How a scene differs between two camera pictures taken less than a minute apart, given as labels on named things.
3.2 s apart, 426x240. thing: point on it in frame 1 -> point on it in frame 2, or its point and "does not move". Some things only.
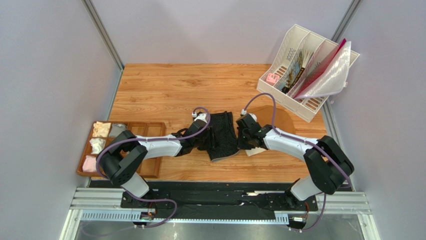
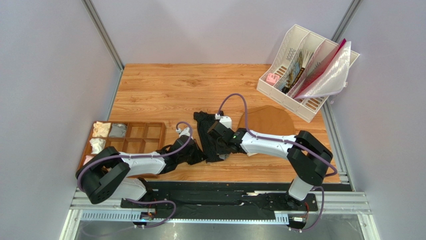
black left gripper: [210, 143] -> [200, 155]
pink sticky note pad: [272, 78] does not move
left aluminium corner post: [104, 33] does not move
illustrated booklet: [296, 74] does not move
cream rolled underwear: [101, 129] does not move
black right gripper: [242, 133] -> [213, 132]
